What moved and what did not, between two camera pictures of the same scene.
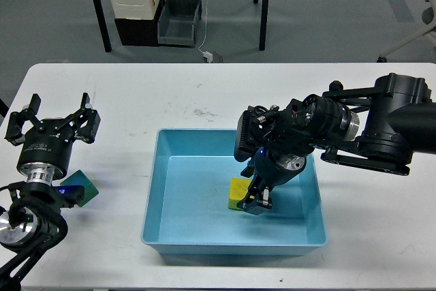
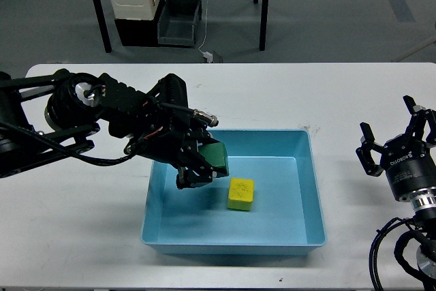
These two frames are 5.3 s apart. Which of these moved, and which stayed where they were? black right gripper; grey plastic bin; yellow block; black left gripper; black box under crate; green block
Moved: black left gripper; black right gripper; green block
Stayed: yellow block; black box under crate; grey plastic bin
